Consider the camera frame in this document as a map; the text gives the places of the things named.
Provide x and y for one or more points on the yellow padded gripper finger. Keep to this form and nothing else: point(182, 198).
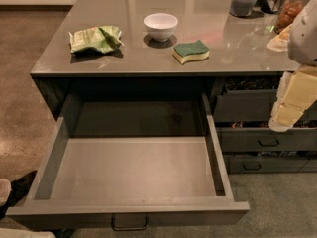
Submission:
point(297, 92)

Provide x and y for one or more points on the grey drawer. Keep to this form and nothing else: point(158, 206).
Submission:
point(250, 164)
point(246, 99)
point(234, 138)
point(129, 166)

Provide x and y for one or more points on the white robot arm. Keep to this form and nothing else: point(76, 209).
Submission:
point(302, 41)

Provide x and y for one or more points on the grey right top drawer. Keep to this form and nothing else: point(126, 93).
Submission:
point(246, 99)

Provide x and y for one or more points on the grey right bottom drawer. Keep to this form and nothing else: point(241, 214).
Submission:
point(250, 164)

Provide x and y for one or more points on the grey right middle drawer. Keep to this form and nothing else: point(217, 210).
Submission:
point(234, 138)

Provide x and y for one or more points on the glass jar with snacks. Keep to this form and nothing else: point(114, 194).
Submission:
point(289, 11)

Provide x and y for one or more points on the green and yellow sponge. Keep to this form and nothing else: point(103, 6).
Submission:
point(191, 52)

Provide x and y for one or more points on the white ceramic bowl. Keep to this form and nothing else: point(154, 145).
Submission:
point(160, 26)

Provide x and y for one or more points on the grey kitchen counter cabinet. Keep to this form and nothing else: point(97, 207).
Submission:
point(144, 68)

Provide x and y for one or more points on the crumpled green chip bag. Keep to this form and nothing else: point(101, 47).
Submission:
point(103, 39)

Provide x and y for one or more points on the black shoe lower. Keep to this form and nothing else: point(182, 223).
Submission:
point(63, 233)

